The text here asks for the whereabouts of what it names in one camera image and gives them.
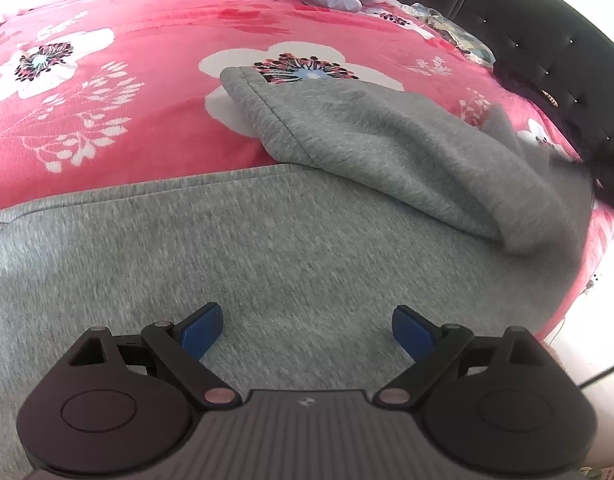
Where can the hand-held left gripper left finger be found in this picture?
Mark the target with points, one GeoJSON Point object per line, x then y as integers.
{"type": "Point", "coordinates": [202, 330]}

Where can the grey sweat pants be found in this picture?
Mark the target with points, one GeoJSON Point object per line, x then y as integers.
{"type": "Point", "coordinates": [287, 240]}

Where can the light patterned pillow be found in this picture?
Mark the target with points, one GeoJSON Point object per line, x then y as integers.
{"type": "Point", "coordinates": [462, 35]}

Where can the pink floral blanket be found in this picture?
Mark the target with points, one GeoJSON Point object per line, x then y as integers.
{"type": "Point", "coordinates": [137, 60]}

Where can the black tufted headboard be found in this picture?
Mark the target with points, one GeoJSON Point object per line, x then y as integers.
{"type": "Point", "coordinates": [537, 20]}

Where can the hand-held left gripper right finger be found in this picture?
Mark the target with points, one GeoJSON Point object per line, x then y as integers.
{"type": "Point", "coordinates": [412, 332]}

